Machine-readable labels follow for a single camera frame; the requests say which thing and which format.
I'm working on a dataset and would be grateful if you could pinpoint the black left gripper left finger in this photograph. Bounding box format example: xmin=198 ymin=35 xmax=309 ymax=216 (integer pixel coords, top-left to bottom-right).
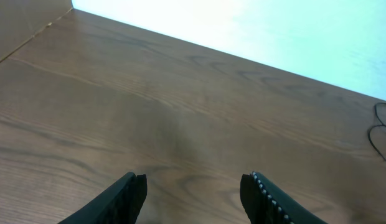
xmin=59 ymin=172 xmax=148 ymax=224

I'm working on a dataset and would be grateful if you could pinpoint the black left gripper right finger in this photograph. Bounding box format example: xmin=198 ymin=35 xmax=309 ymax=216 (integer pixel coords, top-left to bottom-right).
xmin=240 ymin=171 xmax=326 ymax=224

